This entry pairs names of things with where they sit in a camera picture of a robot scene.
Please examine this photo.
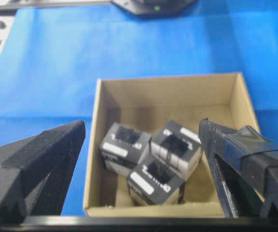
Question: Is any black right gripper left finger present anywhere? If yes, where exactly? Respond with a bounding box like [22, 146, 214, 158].
[0, 120, 85, 224]

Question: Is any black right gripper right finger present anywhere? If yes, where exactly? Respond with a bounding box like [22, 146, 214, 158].
[199, 119, 278, 218]

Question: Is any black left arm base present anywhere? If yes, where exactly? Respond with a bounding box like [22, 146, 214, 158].
[111, 0, 195, 16]

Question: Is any black box far left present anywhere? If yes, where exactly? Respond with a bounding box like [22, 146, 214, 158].
[150, 120, 202, 181]

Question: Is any black box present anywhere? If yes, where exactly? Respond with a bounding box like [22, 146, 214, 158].
[150, 120, 202, 181]
[127, 156, 185, 206]
[99, 122, 152, 177]

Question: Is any black box upper middle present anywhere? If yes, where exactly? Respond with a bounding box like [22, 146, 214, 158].
[99, 122, 152, 177]

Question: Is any black box lower middle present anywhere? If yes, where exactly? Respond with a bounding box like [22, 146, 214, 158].
[127, 156, 185, 206]

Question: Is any brown cardboard box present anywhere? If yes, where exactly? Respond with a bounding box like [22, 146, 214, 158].
[83, 73, 259, 218]

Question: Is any blue table cloth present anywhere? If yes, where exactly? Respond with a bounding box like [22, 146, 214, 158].
[0, 0, 278, 218]

